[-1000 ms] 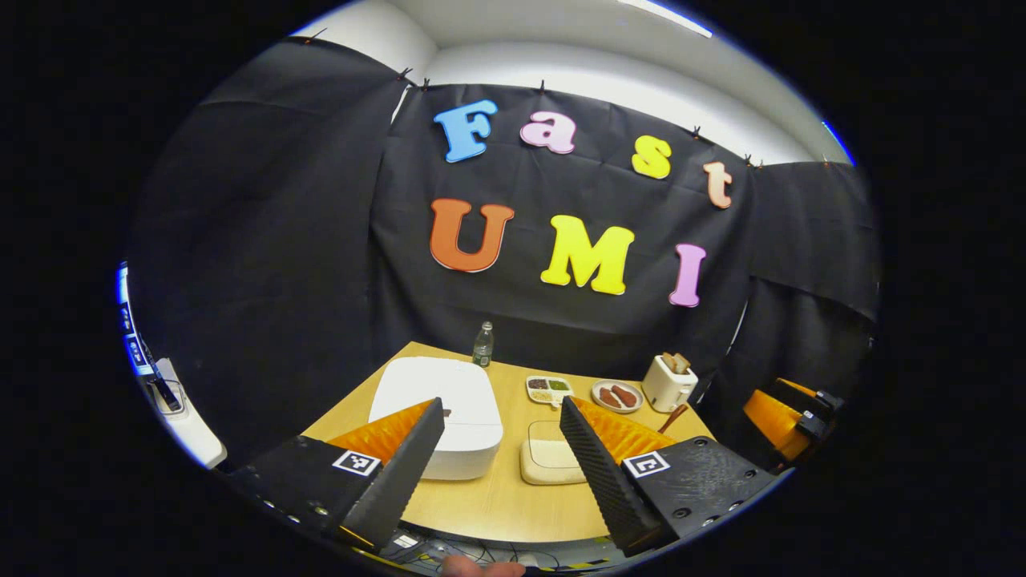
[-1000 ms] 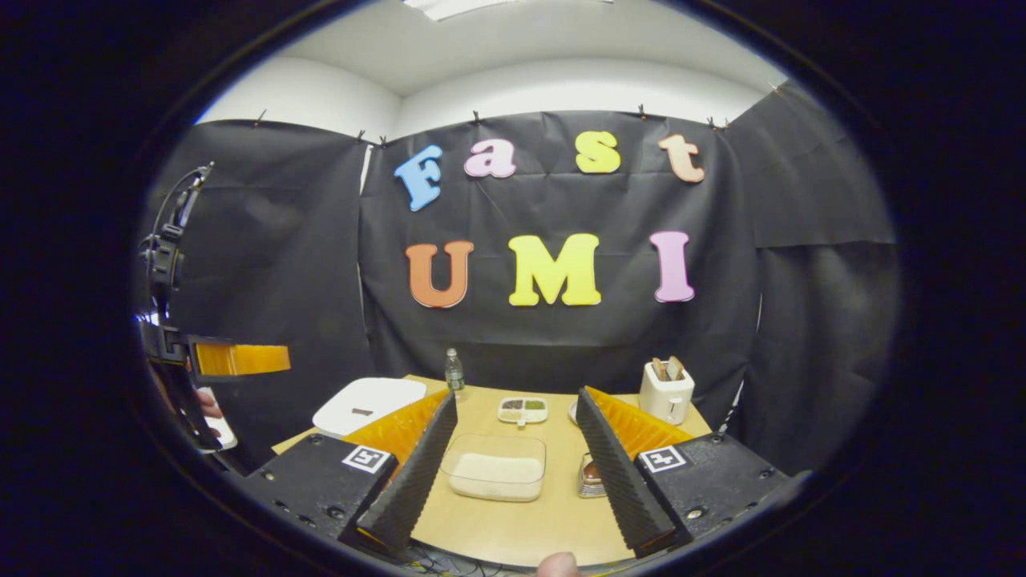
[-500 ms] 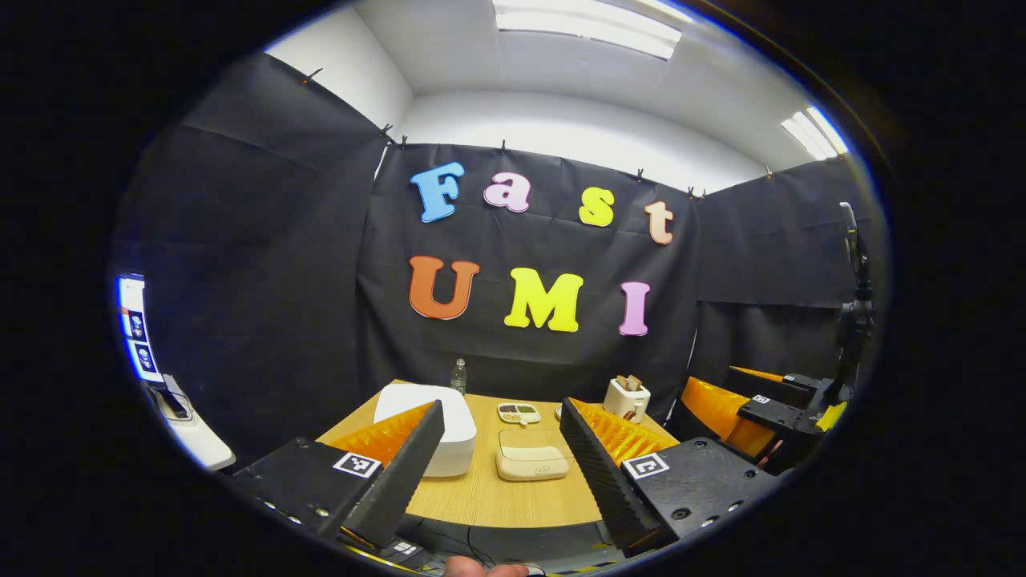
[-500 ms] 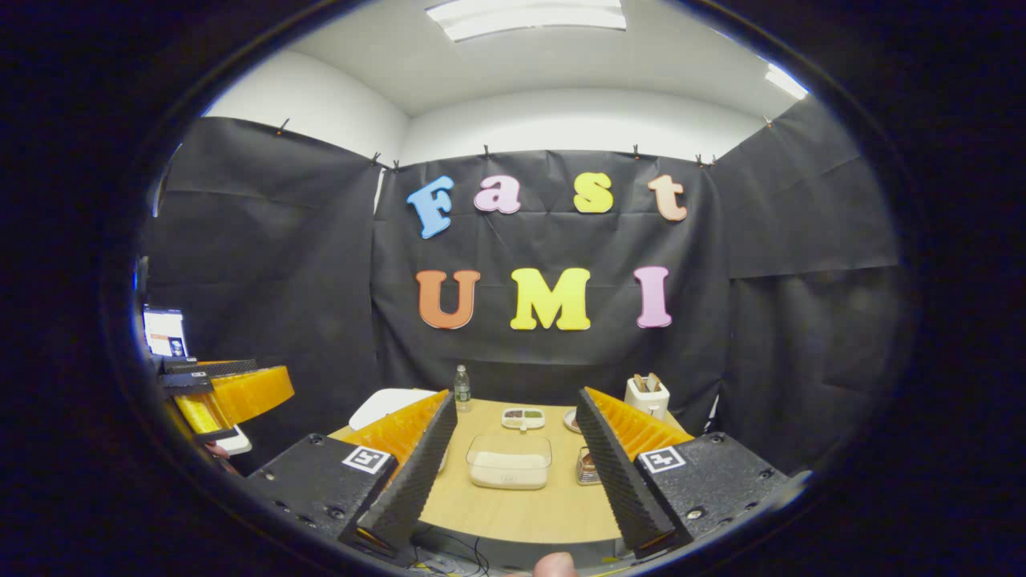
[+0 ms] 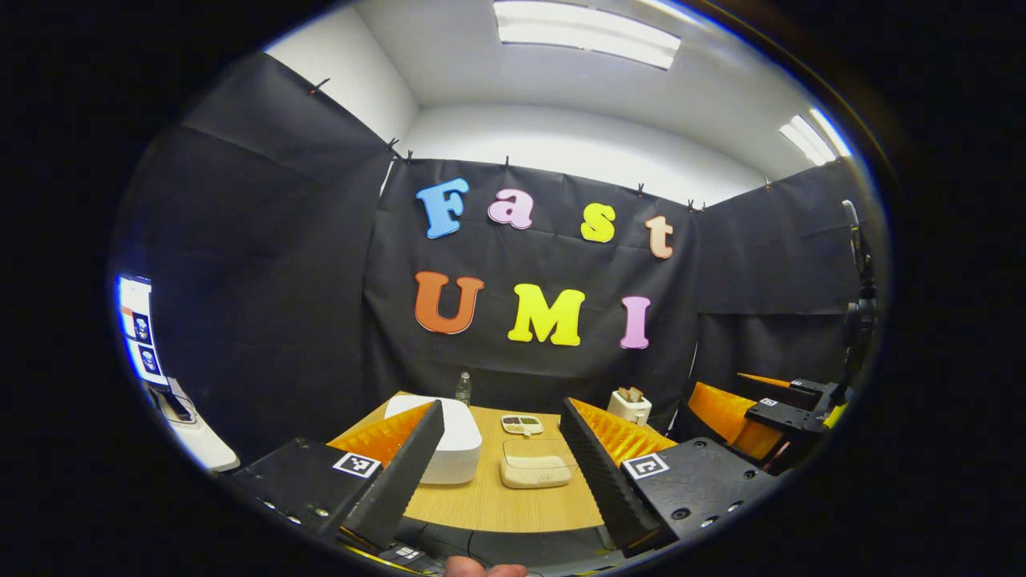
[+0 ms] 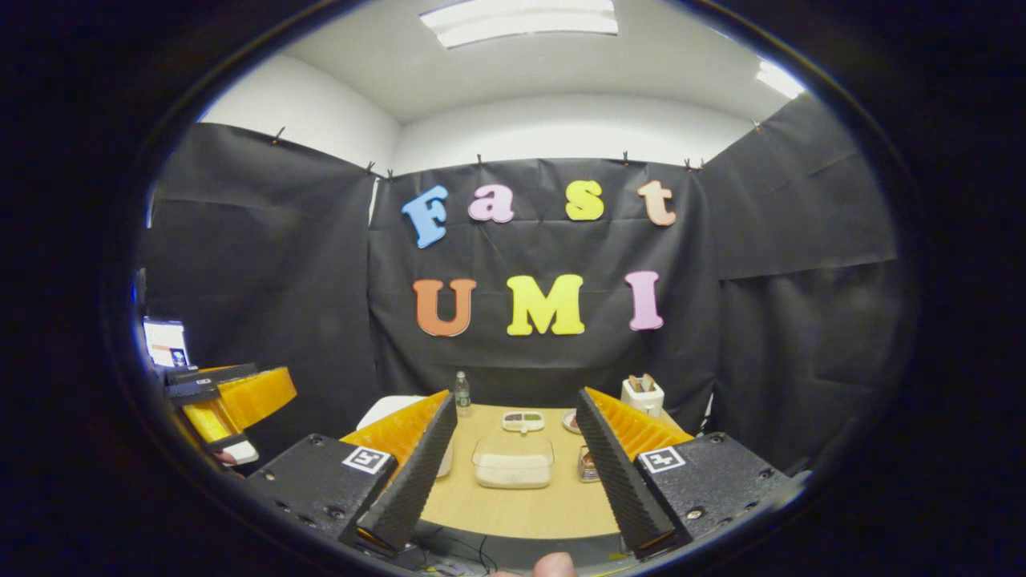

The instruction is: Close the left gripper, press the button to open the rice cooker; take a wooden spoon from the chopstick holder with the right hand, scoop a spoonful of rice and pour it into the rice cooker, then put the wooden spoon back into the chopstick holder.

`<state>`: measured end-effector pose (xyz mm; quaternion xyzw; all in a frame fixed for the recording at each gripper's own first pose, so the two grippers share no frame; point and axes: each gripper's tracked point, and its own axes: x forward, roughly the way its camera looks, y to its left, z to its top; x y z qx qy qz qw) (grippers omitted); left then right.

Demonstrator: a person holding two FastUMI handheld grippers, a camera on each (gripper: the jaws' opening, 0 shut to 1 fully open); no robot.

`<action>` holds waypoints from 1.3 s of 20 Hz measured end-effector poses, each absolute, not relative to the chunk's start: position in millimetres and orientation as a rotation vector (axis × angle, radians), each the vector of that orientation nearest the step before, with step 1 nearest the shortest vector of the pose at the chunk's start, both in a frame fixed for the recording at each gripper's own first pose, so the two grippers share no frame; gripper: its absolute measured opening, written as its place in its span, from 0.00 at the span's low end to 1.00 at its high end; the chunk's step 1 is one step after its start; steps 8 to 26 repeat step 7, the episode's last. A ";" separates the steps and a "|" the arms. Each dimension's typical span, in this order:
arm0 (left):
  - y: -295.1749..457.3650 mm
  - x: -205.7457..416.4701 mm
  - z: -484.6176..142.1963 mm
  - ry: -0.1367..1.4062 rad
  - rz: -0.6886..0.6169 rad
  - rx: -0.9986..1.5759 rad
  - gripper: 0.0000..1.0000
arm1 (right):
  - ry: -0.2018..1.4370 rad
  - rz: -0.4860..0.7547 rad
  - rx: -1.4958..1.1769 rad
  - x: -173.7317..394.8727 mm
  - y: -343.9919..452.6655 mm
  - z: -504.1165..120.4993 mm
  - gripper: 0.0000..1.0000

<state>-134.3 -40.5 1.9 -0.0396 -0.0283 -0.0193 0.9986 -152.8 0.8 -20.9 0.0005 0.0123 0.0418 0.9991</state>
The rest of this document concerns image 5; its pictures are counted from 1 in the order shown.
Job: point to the small ceiling light panel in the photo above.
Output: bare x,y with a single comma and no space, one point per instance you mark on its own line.
813,138

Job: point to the long ceiling light panel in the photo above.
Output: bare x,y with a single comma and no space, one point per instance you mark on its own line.
585,32

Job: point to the white side desk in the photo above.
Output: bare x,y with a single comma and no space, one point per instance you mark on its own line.
204,449

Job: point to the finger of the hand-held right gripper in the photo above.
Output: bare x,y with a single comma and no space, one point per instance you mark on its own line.
789,386
725,417

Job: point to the clear plastic water bottle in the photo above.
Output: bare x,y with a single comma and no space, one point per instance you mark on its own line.
463,390

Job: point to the beige rice container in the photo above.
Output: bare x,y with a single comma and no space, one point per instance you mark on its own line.
533,469

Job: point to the white divided grain dish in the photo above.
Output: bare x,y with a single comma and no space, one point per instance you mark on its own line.
522,424

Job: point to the computer monitor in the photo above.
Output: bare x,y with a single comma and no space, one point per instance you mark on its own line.
140,332

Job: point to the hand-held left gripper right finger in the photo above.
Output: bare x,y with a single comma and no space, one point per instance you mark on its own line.
601,481

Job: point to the toasted bread slice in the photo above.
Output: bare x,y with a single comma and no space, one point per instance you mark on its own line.
630,393

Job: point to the black smartphone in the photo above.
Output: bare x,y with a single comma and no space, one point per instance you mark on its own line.
176,407

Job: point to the white toaster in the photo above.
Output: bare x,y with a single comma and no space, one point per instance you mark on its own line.
629,410

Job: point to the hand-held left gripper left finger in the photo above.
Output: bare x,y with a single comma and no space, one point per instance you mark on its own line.
401,473

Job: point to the white rice cooker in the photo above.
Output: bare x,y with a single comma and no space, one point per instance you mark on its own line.
457,441

